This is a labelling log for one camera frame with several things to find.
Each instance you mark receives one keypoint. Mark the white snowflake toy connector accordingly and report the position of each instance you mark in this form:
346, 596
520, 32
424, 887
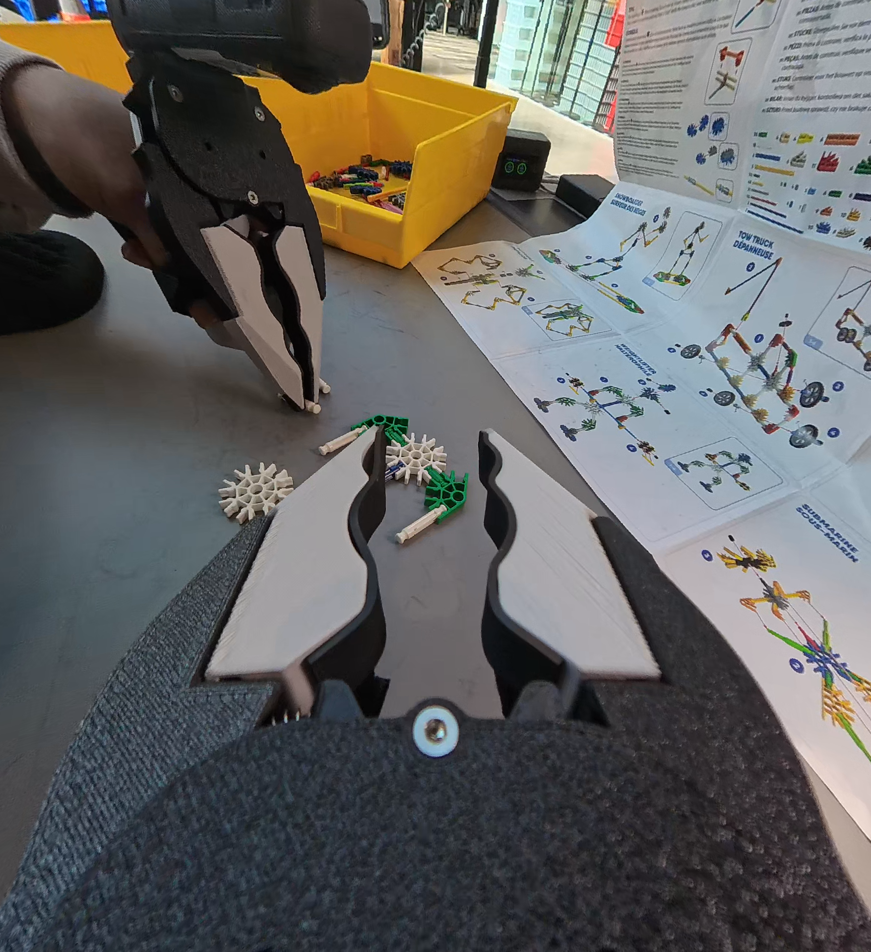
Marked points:
265, 492

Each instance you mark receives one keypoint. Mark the dark cloth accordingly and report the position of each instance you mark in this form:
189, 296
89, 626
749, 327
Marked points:
26, 286

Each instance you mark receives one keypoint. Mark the black power adapter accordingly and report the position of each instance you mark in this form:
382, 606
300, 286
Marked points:
584, 192

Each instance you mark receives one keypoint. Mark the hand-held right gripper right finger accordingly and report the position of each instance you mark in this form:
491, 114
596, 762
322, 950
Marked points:
569, 595

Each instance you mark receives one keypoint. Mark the pile of colourful toy pieces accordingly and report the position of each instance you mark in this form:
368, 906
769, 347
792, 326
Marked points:
361, 182

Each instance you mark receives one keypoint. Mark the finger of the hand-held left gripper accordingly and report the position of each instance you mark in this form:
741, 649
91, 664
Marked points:
246, 305
305, 297

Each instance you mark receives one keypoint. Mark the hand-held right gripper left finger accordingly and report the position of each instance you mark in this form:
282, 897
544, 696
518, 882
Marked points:
301, 587

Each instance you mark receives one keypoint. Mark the black device with green display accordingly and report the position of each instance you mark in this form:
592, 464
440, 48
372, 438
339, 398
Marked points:
525, 145

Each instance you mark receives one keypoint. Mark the folded paper instruction sheet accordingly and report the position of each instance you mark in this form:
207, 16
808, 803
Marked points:
837, 476

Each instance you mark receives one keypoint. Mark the person's left hand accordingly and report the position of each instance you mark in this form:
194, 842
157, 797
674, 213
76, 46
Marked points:
78, 141

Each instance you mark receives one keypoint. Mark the green white toy connector assembly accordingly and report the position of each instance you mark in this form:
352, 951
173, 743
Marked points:
420, 525

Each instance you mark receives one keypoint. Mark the short white toy rod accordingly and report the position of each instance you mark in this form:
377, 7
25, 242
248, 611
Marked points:
313, 407

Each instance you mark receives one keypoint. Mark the yellow plastic bin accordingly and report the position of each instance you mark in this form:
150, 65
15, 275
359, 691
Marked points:
435, 186

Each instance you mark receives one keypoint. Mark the grey desk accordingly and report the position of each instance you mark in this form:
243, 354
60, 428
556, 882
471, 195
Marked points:
108, 416

